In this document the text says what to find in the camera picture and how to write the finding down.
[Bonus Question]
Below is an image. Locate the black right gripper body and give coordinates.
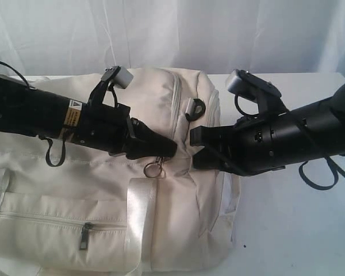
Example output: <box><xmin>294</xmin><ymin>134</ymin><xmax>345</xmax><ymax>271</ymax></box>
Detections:
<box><xmin>218</xmin><ymin>114</ymin><xmax>288</xmax><ymax>176</ymax></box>

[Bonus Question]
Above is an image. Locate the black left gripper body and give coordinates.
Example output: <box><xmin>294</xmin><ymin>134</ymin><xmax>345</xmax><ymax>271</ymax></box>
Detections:
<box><xmin>74</xmin><ymin>103</ymin><xmax>131</xmax><ymax>155</ymax></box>

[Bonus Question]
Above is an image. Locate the metal key ring zipper pull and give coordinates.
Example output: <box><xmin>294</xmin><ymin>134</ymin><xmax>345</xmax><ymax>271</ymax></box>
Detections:
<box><xmin>143</xmin><ymin>157</ymin><xmax>166</xmax><ymax>178</ymax></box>

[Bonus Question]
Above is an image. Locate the cream fabric duffel bag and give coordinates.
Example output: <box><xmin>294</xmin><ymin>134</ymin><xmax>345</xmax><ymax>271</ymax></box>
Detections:
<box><xmin>0</xmin><ymin>68</ymin><xmax>240</xmax><ymax>275</ymax></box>

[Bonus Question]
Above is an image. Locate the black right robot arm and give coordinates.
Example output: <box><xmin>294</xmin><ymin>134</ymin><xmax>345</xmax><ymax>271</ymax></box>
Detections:
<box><xmin>190</xmin><ymin>76</ymin><xmax>345</xmax><ymax>177</ymax></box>

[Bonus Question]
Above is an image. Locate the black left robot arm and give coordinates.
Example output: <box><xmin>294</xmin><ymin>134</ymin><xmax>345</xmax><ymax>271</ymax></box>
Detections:
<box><xmin>0</xmin><ymin>66</ymin><xmax>177</xmax><ymax>160</ymax></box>

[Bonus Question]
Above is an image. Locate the white backdrop curtain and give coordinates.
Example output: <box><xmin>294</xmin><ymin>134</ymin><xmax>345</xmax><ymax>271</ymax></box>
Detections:
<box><xmin>0</xmin><ymin>1</ymin><xmax>345</xmax><ymax>76</ymax></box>

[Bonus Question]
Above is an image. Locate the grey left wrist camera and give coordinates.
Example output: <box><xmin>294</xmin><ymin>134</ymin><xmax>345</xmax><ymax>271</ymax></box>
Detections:
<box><xmin>100</xmin><ymin>66</ymin><xmax>133</xmax><ymax>89</ymax></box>

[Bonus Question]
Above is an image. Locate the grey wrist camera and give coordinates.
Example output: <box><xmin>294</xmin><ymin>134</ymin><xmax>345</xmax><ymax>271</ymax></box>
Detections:
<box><xmin>100</xmin><ymin>66</ymin><xmax>133</xmax><ymax>89</ymax></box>
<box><xmin>225</xmin><ymin>69</ymin><xmax>282</xmax><ymax>102</ymax></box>

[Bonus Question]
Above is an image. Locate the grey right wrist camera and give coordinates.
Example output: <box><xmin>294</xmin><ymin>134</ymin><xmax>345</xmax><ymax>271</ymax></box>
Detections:
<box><xmin>225</xmin><ymin>69</ymin><xmax>282</xmax><ymax>102</ymax></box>

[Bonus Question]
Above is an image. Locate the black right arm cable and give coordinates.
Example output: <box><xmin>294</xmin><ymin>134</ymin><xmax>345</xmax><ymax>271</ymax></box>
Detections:
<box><xmin>234</xmin><ymin>94</ymin><xmax>345</xmax><ymax>190</ymax></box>

